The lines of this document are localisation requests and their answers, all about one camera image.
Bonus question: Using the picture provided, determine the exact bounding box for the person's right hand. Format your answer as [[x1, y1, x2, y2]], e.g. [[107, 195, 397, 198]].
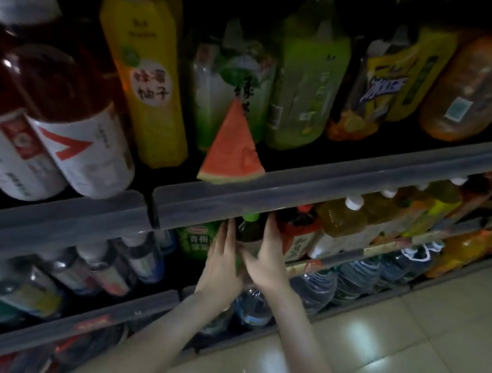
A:
[[231, 207, 304, 306]]

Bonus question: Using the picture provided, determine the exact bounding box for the person's left hand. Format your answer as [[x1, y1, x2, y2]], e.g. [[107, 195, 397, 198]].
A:
[[191, 215, 256, 317]]

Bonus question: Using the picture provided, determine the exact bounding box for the watermelon slice shelf decoration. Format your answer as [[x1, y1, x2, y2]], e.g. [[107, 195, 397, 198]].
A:
[[195, 94, 277, 193]]

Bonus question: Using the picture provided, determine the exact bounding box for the person's left forearm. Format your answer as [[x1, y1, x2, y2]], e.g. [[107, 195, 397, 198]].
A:
[[86, 277, 234, 373]]

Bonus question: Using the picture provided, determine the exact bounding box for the row of large water jugs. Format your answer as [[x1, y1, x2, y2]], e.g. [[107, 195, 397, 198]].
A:
[[0, 169, 448, 373]]

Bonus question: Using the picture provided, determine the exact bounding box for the person's right forearm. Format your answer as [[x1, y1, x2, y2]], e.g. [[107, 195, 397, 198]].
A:
[[252, 285, 396, 373]]

